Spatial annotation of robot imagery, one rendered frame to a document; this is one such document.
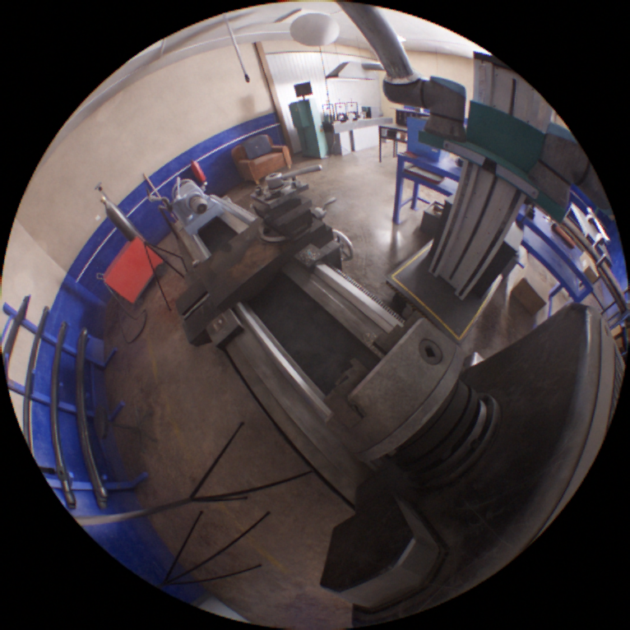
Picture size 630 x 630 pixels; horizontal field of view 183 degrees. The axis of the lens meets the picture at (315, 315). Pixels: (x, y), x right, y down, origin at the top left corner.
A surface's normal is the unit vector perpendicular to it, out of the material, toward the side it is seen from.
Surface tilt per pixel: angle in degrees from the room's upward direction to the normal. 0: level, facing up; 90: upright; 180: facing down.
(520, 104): 90
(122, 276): 90
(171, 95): 90
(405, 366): 1
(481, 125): 90
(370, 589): 0
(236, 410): 0
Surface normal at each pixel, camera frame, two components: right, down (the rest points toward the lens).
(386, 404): -0.43, -0.19
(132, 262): 0.86, 0.36
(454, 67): -0.74, 0.65
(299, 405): -0.18, -0.46
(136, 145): 0.65, 0.62
